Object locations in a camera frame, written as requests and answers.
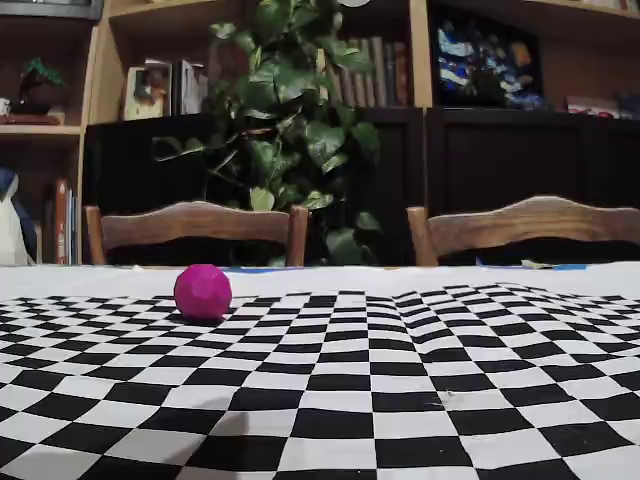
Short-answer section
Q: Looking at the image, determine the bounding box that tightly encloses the pink faceted ball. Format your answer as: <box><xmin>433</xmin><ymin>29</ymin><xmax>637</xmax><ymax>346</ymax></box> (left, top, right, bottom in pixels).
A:
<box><xmin>173</xmin><ymin>263</ymin><xmax>234</xmax><ymax>324</ymax></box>

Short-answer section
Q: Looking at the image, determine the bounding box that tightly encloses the red white flat box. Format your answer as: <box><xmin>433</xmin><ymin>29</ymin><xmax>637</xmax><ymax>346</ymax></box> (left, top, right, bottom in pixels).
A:
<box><xmin>567</xmin><ymin>94</ymin><xmax>621</xmax><ymax>120</ymax></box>

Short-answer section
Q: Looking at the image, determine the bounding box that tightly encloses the dark gray box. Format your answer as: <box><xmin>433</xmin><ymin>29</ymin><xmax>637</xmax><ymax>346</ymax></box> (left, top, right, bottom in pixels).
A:
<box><xmin>0</xmin><ymin>0</ymin><xmax>104</xmax><ymax>21</ymax></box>

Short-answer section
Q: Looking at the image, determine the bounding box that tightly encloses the tan old book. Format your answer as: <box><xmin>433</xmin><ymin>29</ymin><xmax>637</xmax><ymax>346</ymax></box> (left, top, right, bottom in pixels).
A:
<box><xmin>358</xmin><ymin>38</ymin><xmax>372</xmax><ymax>107</ymax></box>

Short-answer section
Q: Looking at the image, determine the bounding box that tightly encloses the gray old book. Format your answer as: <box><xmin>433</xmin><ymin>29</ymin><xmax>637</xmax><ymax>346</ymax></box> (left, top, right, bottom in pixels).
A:
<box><xmin>370</xmin><ymin>37</ymin><xmax>385</xmax><ymax>107</ymax></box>

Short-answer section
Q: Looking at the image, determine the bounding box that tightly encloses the dark brown old book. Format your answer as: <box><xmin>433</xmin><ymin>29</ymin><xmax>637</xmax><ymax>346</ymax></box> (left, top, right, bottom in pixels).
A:
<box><xmin>383</xmin><ymin>40</ymin><xmax>396</xmax><ymax>107</ymax></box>

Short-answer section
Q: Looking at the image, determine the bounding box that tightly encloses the wide light wood bookshelf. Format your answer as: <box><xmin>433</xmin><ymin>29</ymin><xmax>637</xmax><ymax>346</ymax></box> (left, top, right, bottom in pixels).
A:
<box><xmin>89</xmin><ymin>0</ymin><xmax>640</xmax><ymax>124</ymax></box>

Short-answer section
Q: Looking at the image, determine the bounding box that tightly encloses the reddish brown old book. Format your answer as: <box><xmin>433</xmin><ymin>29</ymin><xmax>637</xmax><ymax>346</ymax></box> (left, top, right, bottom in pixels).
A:
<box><xmin>394</xmin><ymin>40</ymin><xmax>409</xmax><ymax>107</ymax></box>

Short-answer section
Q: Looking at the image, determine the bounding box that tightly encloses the green pothos plant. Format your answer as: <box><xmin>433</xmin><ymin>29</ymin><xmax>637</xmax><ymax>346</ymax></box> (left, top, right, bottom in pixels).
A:
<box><xmin>152</xmin><ymin>0</ymin><xmax>384</xmax><ymax>267</ymax></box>

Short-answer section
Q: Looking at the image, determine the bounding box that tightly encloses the starry night picture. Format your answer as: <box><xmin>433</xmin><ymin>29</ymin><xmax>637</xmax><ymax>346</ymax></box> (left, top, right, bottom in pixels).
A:
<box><xmin>432</xmin><ymin>17</ymin><xmax>546</xmax><ymax>109</ymax></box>

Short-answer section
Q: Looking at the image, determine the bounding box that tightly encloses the white upright book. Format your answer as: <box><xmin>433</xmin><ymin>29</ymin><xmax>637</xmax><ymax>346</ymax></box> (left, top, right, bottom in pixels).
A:
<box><xmin>172</xmin><ymin>59</ymin><xmax>210</xmax><ymax>116</ymax></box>

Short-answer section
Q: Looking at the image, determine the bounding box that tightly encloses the black low cabinet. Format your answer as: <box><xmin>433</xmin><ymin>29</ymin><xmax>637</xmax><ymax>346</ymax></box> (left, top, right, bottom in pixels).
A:
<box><xmin>82</xmin><ymin>105</ymin><xmax>640</xmax><ymax>266</ymax></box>

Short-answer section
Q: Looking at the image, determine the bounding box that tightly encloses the illustrated picture card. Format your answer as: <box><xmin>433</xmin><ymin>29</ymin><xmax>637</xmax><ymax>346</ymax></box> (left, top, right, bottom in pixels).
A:
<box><xmin>123</xmin><ymin>62</ymin><xmax>174</xmax><ymax>121</ymax></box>

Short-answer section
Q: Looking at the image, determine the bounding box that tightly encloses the brown wooden chair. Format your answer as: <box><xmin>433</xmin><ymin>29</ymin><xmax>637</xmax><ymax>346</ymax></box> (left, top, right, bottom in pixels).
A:
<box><xmin>83</xmin><ymin>199</ymin><xmax>310</xmax><ymax>266</ymax></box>
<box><xmin>407</xmin><ymin>194</ymin><xmax>640</xmax><ymax>266</ymax></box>

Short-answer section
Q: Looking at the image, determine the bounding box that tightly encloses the small blue container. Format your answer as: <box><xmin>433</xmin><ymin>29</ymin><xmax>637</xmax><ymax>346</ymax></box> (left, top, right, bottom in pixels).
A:
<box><xmin>617</xmin><ymin>92</ymin><xmax>640</xmax><ymax>120</ymax></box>

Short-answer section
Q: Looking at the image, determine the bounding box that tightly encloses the small bonsai tree model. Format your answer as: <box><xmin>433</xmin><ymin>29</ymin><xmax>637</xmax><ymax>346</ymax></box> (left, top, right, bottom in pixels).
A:
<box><xmin>9</xmin><ymin>57</ymin><xmax>69</xmax><ymax>117</ymax></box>

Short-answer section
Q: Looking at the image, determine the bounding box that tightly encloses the narrow light wood bookshelf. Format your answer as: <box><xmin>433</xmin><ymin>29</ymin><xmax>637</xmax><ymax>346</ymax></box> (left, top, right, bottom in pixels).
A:
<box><xmin>0</xmin><ymin>14</ymin><xmax>99</xmax><ymax>266</ymax></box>

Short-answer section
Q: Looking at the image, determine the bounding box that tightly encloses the reddish flat stand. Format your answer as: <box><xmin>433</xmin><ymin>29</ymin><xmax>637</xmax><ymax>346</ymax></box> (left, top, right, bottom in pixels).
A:
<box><xmin>0</xmin><ymin>112</ymin><xmax>66</xmax><ymax>126</ymax></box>

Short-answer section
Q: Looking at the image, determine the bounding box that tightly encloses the thin pale blue book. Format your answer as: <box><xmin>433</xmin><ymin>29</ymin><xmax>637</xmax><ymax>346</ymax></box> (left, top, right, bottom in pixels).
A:
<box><xmin>66</xmin><ymin>187</ymin><xmax>80</xmax><ymax>265</ymax></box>

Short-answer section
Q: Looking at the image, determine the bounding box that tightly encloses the orange spined book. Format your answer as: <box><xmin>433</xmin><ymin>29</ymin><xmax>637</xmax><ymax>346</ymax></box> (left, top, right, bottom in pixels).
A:
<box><xmin>53</xmin><ymin>178</ymin><xmax>68</xmax><ymax>265</ymax></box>

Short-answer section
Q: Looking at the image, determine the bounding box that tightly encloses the blue white penguin figure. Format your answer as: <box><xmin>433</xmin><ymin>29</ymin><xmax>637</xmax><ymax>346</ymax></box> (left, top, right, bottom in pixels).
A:
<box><xmin>0</xmin><ymin>167</ymin><xmax>39</xmax><ymax>266</ymax></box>

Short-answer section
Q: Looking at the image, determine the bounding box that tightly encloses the black white checkered cloth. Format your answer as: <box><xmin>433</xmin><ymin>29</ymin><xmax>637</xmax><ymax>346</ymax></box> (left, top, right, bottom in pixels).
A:
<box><xmin>0</xmin><ymin>264</ymin><xmax>640</xmax><ymax>480</ymax></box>

